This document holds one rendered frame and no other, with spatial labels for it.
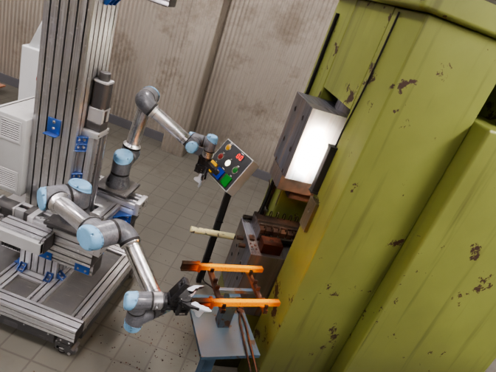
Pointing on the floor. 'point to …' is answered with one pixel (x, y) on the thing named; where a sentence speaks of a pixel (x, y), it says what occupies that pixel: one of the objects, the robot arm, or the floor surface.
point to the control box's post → (213, 236)
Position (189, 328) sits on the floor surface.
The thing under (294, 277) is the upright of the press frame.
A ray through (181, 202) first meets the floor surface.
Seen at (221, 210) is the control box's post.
